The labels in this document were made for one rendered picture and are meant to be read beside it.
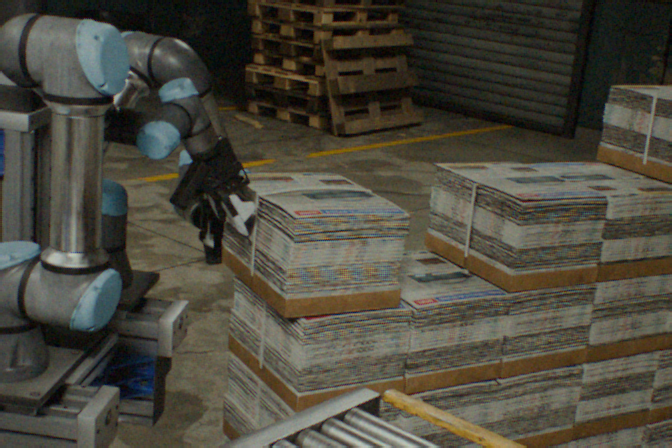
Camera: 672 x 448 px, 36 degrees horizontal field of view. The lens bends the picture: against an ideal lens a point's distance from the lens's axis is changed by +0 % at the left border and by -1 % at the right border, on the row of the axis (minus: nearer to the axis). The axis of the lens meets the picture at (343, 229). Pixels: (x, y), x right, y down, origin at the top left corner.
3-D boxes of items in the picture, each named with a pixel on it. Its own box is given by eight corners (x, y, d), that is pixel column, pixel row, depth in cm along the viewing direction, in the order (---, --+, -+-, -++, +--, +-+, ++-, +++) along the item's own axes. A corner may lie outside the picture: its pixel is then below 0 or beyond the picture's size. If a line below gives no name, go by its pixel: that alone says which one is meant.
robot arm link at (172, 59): (209, 33, 244) (261, 179, 279) (172, 27, 249) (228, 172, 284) (182, 63, 238) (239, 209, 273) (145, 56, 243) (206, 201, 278)
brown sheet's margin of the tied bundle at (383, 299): (255, 292, 234) (256, 274, 233) (366, 283, 248) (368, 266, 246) (284, 318, 221) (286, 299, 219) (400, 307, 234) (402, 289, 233)
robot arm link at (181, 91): (148, 98, 210) (166, 78, 217) (170, 143, 216) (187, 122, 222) (179, 91, 207) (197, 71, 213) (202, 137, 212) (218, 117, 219)
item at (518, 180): (433, 166, 277) (433, 162, 277) (516, 163, 291) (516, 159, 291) (519, 202, 247) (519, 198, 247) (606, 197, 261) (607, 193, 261)
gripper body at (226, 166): (252, 185, 224) (230, 138, 218) (219, 206, 221) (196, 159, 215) (237, 177, 230) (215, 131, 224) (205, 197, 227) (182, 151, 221)
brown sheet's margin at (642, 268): (508, 238, 298) (510, 224, 296) (582, 232, 312) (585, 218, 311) (599, 281, 267) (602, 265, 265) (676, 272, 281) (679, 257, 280)
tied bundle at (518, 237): (422, 248, 283) (432, 166, 276) (506, 241, 297) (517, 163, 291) (508, 294, 252) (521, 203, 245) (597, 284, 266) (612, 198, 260)
